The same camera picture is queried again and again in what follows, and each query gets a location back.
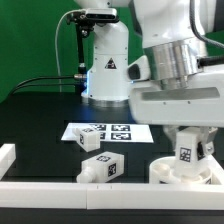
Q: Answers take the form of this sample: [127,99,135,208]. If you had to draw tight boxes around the grey arm hose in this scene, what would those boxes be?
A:
[189,0,224,48]

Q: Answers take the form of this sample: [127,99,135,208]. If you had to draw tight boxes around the black base cables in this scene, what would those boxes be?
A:
[9,75,88,96]

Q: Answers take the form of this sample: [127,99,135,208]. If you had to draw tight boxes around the white U-shaped fence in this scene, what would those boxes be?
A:
[0,144,224,210]

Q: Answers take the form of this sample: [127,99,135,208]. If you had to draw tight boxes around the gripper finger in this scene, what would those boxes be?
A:
[200,127,218,155]
[163,125,179,152]

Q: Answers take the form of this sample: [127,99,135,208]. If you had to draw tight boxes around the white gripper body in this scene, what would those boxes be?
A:
[129,76,224,127]

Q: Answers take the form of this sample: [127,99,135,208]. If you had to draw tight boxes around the black camera stand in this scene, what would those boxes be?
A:
[66,8,119,92]

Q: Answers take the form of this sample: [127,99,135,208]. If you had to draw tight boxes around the grey camera cable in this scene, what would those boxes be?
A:
[54,9,83,94]

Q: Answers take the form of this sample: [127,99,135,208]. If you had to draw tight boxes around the white marker sheet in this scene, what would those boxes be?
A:
[61,123,153,143]

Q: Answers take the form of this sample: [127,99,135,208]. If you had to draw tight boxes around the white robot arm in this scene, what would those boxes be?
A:
[120,0,224,136]

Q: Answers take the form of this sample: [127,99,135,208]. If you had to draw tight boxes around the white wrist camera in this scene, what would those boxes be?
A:
[127,55,150,81]

